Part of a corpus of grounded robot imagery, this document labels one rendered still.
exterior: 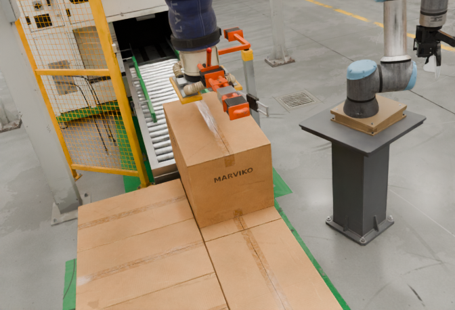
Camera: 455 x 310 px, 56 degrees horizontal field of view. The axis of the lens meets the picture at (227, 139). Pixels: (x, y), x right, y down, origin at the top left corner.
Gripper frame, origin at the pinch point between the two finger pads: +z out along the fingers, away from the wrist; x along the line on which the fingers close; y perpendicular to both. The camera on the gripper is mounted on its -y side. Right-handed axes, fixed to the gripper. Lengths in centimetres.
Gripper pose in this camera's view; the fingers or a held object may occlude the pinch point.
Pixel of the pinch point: (432, 72)
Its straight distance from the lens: 190.6
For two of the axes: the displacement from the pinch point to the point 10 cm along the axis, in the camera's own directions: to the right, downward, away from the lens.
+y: -9.8, 0.8, 1.7
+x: -1.0, 5.7, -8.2
